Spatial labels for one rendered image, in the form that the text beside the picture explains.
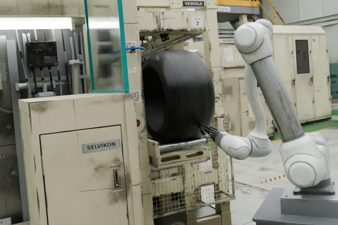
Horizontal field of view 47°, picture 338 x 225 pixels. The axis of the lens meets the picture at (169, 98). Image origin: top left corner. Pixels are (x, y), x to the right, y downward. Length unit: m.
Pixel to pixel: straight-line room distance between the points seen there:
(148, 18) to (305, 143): 1.42
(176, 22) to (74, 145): 1.50
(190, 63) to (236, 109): 4.67
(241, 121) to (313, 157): 5.25
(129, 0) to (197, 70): 0.58
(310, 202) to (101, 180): 0.94
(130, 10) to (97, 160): 1.11
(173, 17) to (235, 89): 4.28
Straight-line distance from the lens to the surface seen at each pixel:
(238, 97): 6.86
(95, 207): 1.55
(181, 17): 2.77
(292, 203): 1.90
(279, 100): 1.72
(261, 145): 2.07
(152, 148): 2.30
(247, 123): 7.01
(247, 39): 1.68
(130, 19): 2.34
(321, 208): 1.89
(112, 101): 1.51
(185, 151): 2.36
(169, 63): 2.27
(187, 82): 2.22
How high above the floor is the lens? 1.31
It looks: 3 degrees down
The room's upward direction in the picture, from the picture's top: 4 degrees counter-clockwise
